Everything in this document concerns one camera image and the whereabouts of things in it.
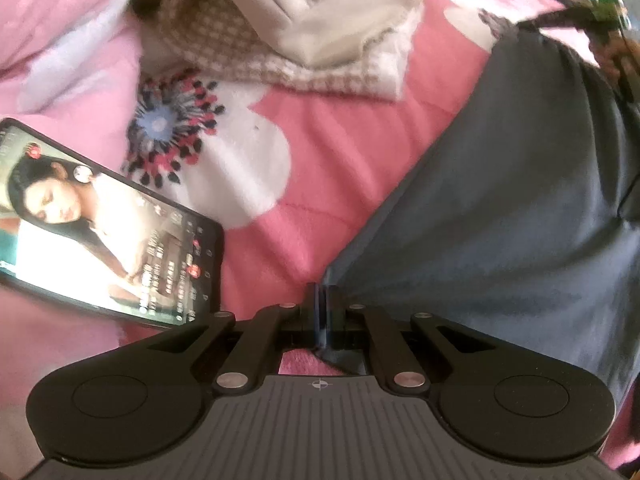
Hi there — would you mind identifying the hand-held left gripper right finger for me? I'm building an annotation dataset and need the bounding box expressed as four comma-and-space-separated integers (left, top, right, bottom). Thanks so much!
320, 285, 506, 394

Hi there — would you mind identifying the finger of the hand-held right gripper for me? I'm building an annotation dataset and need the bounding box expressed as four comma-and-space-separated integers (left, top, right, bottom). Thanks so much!
515, 7, 598, 32

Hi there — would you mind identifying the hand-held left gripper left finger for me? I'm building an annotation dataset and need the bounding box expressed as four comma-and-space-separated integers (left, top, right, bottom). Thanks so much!
142, 283, 321, 394

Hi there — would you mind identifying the dark blue-grey t-shirt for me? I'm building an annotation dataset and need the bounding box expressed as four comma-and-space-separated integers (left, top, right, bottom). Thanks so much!
320, 25, 640, 411

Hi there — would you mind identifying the pink floral blanket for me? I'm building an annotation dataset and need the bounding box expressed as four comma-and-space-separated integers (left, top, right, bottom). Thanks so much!
0, 0, 640, 480

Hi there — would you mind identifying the black smartphone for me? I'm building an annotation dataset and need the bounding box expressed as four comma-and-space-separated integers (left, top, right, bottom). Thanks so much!
0, 117, 226, 331

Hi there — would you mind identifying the beige checked fleece cloth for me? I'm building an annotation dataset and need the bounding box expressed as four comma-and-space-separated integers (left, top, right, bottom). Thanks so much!
132, 0, 431, 104

